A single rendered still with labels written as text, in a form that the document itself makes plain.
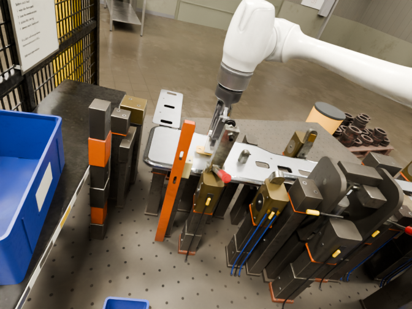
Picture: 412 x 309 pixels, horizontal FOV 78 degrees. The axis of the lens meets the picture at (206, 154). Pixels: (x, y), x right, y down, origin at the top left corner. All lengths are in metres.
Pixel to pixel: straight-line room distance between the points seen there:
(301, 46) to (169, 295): 0.81
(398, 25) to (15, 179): 10.37
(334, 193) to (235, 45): 0.43
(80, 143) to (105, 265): 0.39
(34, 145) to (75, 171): 0.10
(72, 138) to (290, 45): 0.65
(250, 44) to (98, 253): 0.76
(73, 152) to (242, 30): 0.52
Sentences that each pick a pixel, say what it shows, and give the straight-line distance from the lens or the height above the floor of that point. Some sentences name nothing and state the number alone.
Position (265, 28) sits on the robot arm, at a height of 1.42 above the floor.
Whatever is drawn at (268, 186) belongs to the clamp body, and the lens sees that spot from 0.73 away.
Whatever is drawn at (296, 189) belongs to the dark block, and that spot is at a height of 1.10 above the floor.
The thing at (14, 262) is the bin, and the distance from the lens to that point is 0.50.
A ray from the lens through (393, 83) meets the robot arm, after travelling 0.61.
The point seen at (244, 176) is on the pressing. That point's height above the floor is 1.00.
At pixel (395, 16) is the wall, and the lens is 10.65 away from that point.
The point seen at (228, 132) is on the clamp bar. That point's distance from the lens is 0.60.
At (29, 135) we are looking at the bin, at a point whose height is 1.10.
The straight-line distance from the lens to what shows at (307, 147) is 1.09.
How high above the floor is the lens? 1.51
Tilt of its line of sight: 37 degrees down
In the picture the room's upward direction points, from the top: 19 degrees clockwise
